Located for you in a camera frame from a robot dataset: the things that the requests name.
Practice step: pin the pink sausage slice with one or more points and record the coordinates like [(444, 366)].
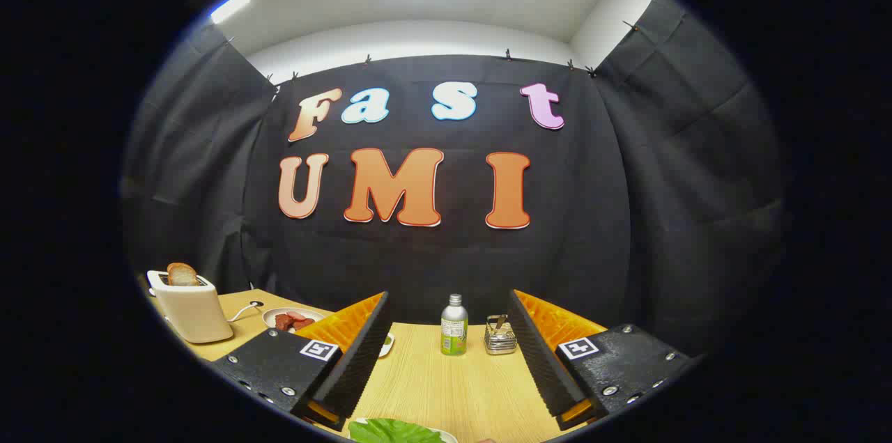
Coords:
[(296, 315)]

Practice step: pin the white divided dish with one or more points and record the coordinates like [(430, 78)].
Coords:
[(387, 344)]

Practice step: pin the cream white toaster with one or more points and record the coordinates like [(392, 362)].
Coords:
[(191, 311)]

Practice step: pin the small ceiling light panel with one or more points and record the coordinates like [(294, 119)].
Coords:
[(230, 5)]

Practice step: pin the brown grilled meat piece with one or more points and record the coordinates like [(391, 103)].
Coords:
[(282, 322), (304, 324)]

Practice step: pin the grey round plate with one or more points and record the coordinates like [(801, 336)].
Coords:
[(270, 318)]

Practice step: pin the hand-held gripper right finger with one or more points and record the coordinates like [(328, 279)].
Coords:
[(540, 359)]

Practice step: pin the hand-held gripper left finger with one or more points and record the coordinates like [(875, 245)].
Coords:
[(362, 359)]

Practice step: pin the white rectangular dish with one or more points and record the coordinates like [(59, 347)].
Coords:
[(450, 438)]

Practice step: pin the silver green-labelled bottle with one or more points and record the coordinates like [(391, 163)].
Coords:
[(454, 331)]

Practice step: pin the toasted bread slice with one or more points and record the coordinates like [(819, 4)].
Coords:
[(182, 276)]

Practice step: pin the green lettuce leaf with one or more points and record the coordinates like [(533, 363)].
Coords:
[(390, 432)]

